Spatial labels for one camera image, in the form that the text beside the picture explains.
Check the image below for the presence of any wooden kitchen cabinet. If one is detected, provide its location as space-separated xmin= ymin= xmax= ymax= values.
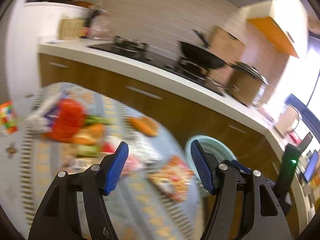
xmin=38 ymin=52 xmax=301 ymax=240

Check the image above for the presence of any light blue waste basket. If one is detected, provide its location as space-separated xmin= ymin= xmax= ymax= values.
xmin=185 ymin=135 xmax=237 ymax=198

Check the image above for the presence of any bok choy stalk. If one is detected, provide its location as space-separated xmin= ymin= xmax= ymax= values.
xmin=75 ymin=145 xmax=100 ymax=158

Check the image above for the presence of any orange bread piece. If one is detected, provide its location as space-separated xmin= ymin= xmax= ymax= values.
xmin=71 ymin=123 xmax=105 ymax=145

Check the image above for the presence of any patterned blue tablecloth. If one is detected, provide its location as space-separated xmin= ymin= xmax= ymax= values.
xmin=1 ymin=82 xmax=203 ymax=239

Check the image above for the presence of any panda snack bag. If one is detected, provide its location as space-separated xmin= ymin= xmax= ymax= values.
xmin=148 ymin=155 xmax=194 ymax=203

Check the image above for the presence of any blue white paper wrapper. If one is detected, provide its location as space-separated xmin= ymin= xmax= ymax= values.
xmin=26 ymin=91 xmax=70 ymax=133

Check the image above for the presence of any green broccoli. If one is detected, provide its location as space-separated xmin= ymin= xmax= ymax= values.
xmin=85 ymin=115 xmax=112 ymax=125

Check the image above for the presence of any rubik's cube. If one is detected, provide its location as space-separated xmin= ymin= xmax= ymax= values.
xmin=0 ymin=101 xmax=18 ymax=137

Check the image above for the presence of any brown rice cooker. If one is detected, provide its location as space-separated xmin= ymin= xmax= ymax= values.
xmin=226 ymin=61 xmax=268 ymax=107

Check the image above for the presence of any split bread roll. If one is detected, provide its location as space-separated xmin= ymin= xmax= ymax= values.
xmin=126 ymin=116 xmax=159 ymax=137

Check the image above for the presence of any black wok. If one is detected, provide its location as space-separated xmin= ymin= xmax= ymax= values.
xmin=178 ymin=29 xmax=231 ymax=70

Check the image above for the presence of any wooden cutting board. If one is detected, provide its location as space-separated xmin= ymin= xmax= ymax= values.
xmin=209 ymin=26 xmax=246 ymax=86

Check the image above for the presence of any white countertop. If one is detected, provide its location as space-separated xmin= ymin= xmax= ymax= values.
xmin=37 ymin=38 xmax=311 ymax=230

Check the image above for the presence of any black gas stove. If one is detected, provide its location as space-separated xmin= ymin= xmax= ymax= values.
xmin=88 ymin=36 xmax=223 ymax=96

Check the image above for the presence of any dark sauce bottle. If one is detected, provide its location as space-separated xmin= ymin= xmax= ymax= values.
xmin=80 ymin=7 xmax=95 ymax=38

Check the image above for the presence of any wicker basket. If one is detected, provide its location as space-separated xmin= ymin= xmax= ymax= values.
xmin=58 ymin=18 xmax=85 ymax=40

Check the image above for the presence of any clear plastic bag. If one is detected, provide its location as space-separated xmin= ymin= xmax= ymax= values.
xmin=89 ymin=15 xmax=110 ymax=40

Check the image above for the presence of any orange wall cabinet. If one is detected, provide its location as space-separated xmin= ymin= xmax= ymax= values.
xmin=247 ymin=0 xmax=308 ymax=58

